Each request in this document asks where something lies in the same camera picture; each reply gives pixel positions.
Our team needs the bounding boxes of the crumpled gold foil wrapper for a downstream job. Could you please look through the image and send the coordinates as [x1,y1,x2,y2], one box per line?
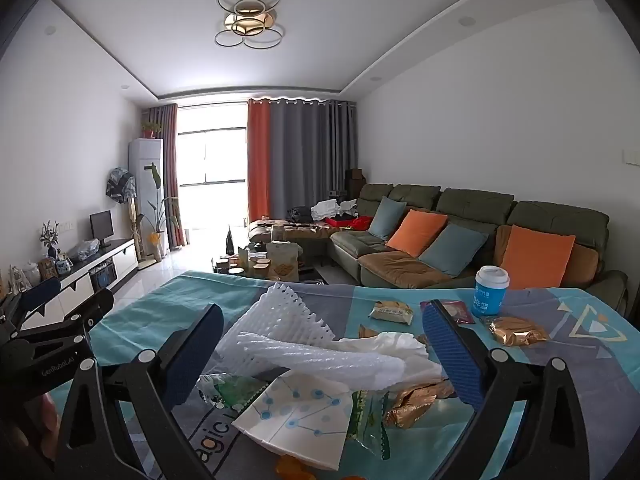
[384,380,457,429]

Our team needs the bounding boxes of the flat gold foil wrapper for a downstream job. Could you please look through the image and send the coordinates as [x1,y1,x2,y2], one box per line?
[357,324,432,347]

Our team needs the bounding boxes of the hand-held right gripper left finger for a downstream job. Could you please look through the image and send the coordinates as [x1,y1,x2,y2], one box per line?
[50,303,225,480]

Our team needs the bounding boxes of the tall leafy potted plant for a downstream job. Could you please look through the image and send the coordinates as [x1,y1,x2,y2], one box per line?
[137,162,181,263]

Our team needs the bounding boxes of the white clothes pile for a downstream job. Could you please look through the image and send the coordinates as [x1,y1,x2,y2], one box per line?
[311,199,358,221]

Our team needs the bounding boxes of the small orange cushion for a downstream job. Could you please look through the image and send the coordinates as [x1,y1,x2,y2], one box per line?
[386,209,449,258]

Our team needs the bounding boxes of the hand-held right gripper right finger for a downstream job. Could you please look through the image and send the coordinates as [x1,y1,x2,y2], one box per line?
[421,300,588,480]

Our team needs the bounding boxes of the cloth-covered standing fan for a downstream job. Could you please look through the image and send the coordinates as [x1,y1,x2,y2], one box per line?
[105,167,137,256]

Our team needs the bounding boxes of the small blue grey cushion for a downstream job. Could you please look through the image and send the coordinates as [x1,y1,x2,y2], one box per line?
[368,195,408,241]

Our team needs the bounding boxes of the full gold foil packet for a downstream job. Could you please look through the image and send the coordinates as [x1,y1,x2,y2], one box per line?
[487,316,551,348]

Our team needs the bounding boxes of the beige biscuit packet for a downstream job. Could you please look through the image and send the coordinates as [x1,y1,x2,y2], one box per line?
[369,301,415,324]

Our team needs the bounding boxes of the large blue grey cushion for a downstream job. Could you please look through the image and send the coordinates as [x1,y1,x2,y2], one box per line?
[418,223,490,279]

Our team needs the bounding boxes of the large window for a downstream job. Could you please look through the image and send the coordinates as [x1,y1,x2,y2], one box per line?
[177,105,249,231]

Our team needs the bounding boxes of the red clothes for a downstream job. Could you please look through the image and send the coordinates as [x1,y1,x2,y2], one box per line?
[325,215,375,232]

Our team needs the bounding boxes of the green corner sofa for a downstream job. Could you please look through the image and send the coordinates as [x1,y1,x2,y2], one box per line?
[248,182,630,311]

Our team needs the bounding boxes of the clear plastic bag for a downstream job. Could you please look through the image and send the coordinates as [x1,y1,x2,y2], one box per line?
[70,239,101,261]

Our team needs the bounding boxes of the ring-shaped ceiling lamp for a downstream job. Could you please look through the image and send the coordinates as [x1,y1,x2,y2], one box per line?
[214,0,288,51]

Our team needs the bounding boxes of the large orange cushion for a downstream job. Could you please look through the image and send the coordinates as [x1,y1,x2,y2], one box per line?
[500,225,577,291]

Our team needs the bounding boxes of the brown sofa seat cover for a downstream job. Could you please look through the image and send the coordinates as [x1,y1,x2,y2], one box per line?
[359,250,451,288]

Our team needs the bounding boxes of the white tissue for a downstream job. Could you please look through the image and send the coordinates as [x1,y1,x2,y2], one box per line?
[339,331,443,391]

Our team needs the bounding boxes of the white black TV cabinet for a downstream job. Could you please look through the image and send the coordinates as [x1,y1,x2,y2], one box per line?
[0,237,140,331]

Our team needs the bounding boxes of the green snack wrapper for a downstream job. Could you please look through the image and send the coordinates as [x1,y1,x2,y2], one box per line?
[345,390,401,461]
[197,372,273,411]

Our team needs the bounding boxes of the small plant in vase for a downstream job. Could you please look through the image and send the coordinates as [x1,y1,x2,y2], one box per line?
[40,220,61,261]

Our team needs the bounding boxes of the white foam net sleeve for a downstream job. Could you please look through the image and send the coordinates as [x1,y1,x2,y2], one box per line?
[218,282,407,393]

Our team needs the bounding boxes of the teal grey printed tablecloth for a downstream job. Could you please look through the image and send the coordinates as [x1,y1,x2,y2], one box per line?
[60,270,640,480]

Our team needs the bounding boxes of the white standing air conditioner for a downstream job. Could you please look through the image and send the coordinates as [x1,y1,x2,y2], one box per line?
[128,138,164,261]

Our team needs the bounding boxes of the orange peel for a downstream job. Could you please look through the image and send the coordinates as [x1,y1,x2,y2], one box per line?
[274,455,321,480]

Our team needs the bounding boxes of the red cake packet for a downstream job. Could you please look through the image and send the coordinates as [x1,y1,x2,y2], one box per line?
[420,300,476,326]

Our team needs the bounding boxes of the white blue-dotted paper cup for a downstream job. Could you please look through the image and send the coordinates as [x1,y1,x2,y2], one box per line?
[232,372,355,471]

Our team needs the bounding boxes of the dark coffee table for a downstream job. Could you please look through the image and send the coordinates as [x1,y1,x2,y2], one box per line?
[210,255,326,286]

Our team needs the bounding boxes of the kraft paper snack bag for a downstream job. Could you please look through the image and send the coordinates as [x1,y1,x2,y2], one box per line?
[266,241,301,282]

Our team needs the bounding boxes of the striped brown grey curtain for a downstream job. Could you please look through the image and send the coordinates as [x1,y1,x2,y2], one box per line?
[148,103,180,251]

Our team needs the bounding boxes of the black monitor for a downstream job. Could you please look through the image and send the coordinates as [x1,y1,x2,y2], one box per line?
[89,210,115,248]

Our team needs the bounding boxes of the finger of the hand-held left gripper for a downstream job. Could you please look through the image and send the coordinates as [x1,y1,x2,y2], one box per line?
[0,276,62,339]
[10,287,116,359]

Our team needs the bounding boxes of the blue paper cup white lid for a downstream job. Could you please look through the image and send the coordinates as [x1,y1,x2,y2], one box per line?
[474,265,510,318]

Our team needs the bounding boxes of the orange curtain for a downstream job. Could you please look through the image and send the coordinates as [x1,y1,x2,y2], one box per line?
[246,99,273,223]

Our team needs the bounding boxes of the brown cardboard box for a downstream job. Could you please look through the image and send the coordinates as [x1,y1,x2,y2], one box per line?
[346,167,368,196]

